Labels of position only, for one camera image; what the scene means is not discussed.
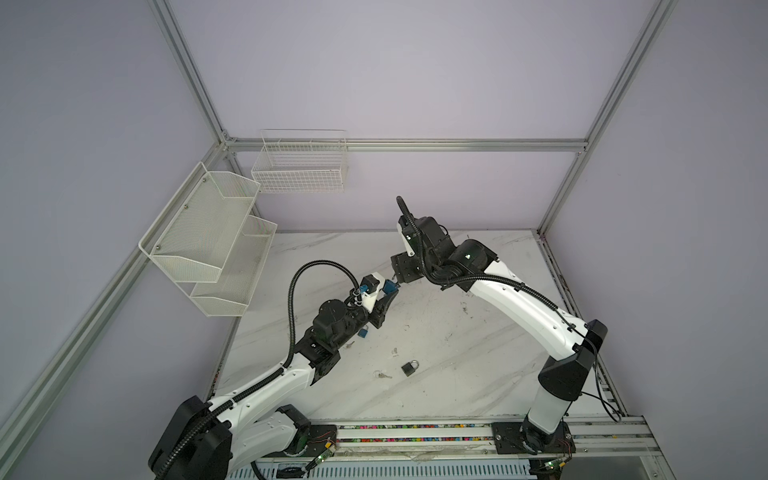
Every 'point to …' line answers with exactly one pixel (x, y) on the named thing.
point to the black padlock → (408, 369)
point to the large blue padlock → (390, 286)
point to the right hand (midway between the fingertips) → (400, 259)
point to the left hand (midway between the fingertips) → (389, 286)
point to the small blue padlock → (363, 332)
